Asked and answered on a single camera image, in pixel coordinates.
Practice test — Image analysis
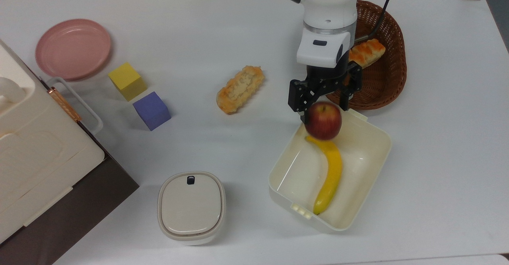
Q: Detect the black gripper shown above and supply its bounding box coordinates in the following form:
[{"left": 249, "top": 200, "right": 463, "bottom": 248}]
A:
[{"left": 288, "top": 60, "right": 363, "bottom": 124}]

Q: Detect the red apple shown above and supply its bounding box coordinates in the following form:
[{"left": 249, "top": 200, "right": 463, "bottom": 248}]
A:
[{"left": 304, "top": 101, "right": 342, "bottom": 141}]

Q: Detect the cream square container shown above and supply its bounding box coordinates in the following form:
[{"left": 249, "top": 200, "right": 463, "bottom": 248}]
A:
[{"left": 268, "top": 108, "right": 392, "bottom": 232}]

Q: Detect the striped pastry bread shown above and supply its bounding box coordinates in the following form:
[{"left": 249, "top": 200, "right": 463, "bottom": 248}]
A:
[{"left": 347, "top": 39, "right": 386, "bottom": 69}]

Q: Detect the brown wicker basket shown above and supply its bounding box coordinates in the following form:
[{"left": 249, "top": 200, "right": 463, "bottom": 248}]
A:
[{"left": 325, "top": 0, "right": 407, "bottom": 110}]

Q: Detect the yellow banana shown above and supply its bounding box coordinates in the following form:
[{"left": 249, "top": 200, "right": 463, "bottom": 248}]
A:
[{"left": 305, "top": 135, "right": 343, "bottom": 215}]

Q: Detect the long toasted bread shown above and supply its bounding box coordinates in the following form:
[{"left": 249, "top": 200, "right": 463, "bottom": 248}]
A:
[{"left": 216, "top": 65, "right": 265, "bottom": 115}]

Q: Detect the purple cube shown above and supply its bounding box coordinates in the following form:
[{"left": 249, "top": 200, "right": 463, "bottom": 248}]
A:
[{"left": 132, "top": 91, "right": 172, "bottom": 132}]

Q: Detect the cream lidded bin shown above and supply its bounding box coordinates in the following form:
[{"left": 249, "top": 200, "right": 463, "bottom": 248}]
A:
[{"left": 157, "top": 172, "right": 226, "bottom": 246}]

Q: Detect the yellow cube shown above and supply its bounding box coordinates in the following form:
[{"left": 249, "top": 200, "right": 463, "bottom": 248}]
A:
[{"left": 108, "top": 62, "right": 148, "bottom": 102}]

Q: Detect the pink plate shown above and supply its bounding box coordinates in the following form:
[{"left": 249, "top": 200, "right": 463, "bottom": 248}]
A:
[{"left": 35, "top": 19, "right": 112, "bottom": 81}]

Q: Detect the cream toy cabinet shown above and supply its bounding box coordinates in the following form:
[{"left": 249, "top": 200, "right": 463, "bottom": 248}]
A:
[{"left": 0, "top": 39, "right": 106, "bottom": 245}]

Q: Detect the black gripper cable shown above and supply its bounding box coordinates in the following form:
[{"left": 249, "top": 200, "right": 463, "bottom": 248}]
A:
[{"left": 355, "top": 0, "right": 400, "bottom": 43}]

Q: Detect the white appliance with handle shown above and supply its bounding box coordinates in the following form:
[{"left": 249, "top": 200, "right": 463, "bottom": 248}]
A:
[{"left": 0, "top": 75, "right": 140, "bottom": 265}]

